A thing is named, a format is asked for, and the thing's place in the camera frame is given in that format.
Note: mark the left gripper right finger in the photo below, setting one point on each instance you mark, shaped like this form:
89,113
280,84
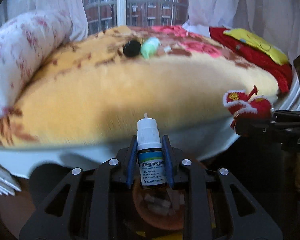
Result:
217,205

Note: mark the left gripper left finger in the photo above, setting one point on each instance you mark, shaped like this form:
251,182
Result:
77,204

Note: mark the white nasal spray bottle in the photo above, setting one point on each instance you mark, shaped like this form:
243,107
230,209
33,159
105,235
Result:
150,154

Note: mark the light green bottle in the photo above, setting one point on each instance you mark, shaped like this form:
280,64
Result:
150,47

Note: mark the orange trash bin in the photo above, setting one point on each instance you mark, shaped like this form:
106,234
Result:
162,208

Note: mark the red blanket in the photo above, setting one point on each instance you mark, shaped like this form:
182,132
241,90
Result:
282,73

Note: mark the yellow cartoon cushion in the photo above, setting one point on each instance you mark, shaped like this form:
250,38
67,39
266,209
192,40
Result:
251,39

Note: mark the silver striped bed sheet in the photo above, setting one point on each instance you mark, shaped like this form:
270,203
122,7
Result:
8,184

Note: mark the right sheer curtain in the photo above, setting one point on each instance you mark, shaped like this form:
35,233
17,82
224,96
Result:
277,21

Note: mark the yellow floral plush blanket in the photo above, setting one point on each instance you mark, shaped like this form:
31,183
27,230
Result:
89,92

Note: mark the small white tube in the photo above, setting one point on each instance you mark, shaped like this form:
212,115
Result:
167,49

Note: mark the pink floral pillow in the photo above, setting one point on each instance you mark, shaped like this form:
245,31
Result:
25,42

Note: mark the white window frame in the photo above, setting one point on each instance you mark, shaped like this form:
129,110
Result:
121,7

